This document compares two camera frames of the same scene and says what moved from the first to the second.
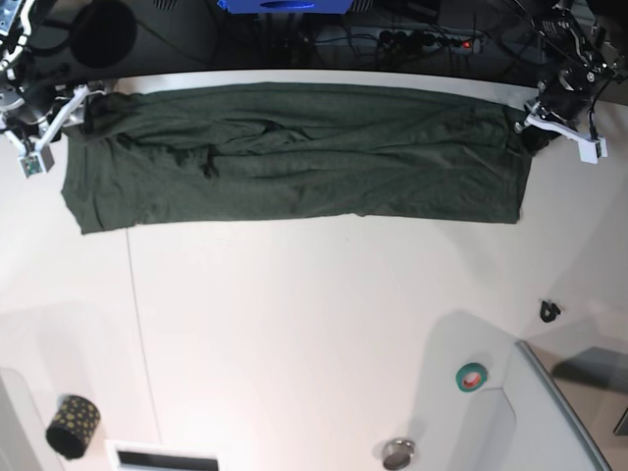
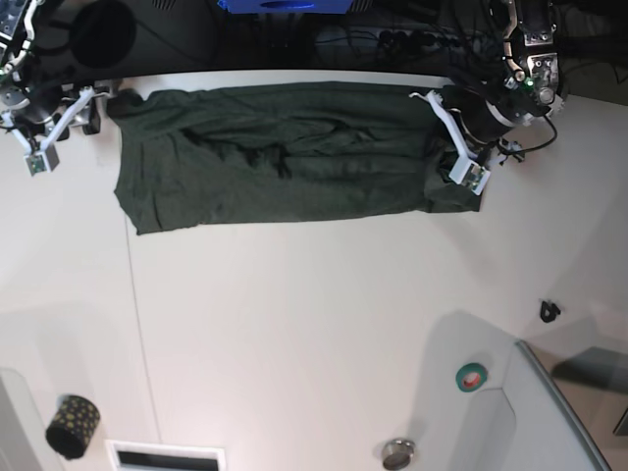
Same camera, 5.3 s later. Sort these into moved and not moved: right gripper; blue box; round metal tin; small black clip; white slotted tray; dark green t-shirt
Moved: dark green t-shirt; right gripper
Not moved: round metal tin; small black clip; blue box; white slotted tray
